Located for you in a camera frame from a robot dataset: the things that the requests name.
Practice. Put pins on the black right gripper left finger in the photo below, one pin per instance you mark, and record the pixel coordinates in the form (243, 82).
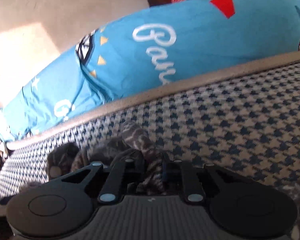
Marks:
(107, 185)

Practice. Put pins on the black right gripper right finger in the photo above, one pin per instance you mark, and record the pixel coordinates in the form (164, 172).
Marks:
(190, 183)

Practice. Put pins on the grey patterned fleece garment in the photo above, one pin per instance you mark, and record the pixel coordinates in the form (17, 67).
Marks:
(241, 209)

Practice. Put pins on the houndstooth sofa cushion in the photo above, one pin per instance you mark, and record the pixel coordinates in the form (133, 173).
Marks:
(245, 119)

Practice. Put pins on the blue cartoon print pillow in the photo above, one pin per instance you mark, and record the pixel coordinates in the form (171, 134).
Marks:
(148, 49)

